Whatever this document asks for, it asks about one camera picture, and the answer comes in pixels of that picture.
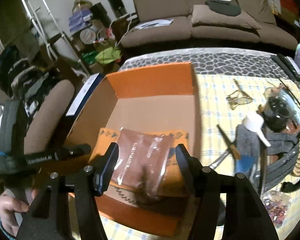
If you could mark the black remote control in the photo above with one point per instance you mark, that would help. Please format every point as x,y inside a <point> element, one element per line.
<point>286,66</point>

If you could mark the brown cushion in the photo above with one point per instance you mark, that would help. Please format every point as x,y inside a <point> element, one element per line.
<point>203,15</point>

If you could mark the grey knit headband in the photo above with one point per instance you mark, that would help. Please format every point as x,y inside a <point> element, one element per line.
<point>284,145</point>

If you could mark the person's left hand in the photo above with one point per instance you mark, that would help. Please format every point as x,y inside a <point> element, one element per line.
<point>8,206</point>

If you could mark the white scoop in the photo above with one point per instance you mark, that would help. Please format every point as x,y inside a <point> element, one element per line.
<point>254,122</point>

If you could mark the brown sofa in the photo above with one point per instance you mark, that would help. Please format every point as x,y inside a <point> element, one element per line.
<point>169,21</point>

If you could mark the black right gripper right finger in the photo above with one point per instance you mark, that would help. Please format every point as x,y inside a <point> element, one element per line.
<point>245,216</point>

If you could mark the white black headset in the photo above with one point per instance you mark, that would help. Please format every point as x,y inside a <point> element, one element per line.
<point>224,7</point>

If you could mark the orange cardboard box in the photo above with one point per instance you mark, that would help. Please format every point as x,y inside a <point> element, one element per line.
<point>147,111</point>

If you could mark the gold hair claw clip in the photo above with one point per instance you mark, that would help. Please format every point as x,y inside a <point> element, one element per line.
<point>238,97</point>

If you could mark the orange knit towel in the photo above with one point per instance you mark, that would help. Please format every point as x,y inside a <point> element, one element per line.
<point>172,184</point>

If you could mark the brown chair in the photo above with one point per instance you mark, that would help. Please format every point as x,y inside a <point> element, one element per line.
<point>47,118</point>

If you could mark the brown plastic packet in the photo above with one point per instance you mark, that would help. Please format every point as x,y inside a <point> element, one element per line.
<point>142,161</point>

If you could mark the dark blue box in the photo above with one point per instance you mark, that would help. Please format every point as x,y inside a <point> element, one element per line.
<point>84,94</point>

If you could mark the blue fan brush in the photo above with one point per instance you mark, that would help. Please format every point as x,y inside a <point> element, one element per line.
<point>243,165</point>

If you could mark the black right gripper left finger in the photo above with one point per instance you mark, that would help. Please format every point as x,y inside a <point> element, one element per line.
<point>48,214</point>

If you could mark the clear dome black container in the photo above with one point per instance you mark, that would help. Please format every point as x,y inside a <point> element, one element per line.
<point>281,110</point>

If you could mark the long thin black brush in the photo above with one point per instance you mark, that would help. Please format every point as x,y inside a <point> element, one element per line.
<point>290,92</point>

